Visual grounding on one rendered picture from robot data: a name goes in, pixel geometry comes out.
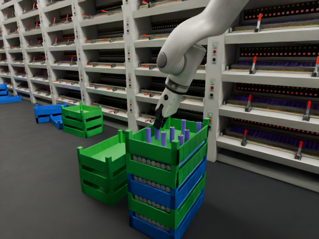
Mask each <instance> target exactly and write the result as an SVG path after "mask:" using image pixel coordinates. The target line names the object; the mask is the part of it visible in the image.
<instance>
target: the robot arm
mask: <svg viewBox="0 0 319 239"><path fill-rule="evenodd" d="M248 1H249V0H210V2H209V3H208V5H207V7H206V8H205V9H204V11H203V12H202V13H200V14H198V15H196V16H194V17H192V18H189V19H187V20H186V21H184V22H182V23H181V24H179V25H178V26H177V27H176V28H175V29H174V30H173V31H172V32H171V34H170V35H169V37H168V38H167V40H166V41H165V43H164V45H163V47H162V48H161V50H160V52H159V55H158V58H157V68H158V69H159V70H160V71H161V72H162V73H165V74H168V76H167V78H166V81H165V84H166V85H165V87H166V88H165V90H164V92H163V94H162V95H161V97H160V99H159V102H158V104H157V106H156V109H155V111H156V112H157V113H156V114H155V117H156V119H155V121H154V124H153V127H155V128H156V129H158V130H160V128H163V127H164V125H165V123H166V121H167V119H168V117H169V116H170V115H172V114H174V113H176V112H177V110H178V107H179V105H180V102H181V100H182V97H183V95H184V94H185V93H186V92H187V91H188V89H189V86H190V84H191V82H192V80H193V78H194V76H195V74H196V72H197V70H198V68H199V66H200V64H201V62H202V60H203V58H204V56H205V54H206V49H205V48H204V47H202V46H201V45H199V44H197V42H198V41H200V40H202V39H205V38H208V37H215V36H220V35H222V34H223V33H225V32H226V31H227V30H228V28H229V27H230V26H231V24H232V23H233V22H234V20H235V19H236V17H237V16H238V15H239V13H240V12H241V11H242V9H243V8H244V7H245V5H246V4H247V2H248ZM160 115H161V116H160Z"/></svg>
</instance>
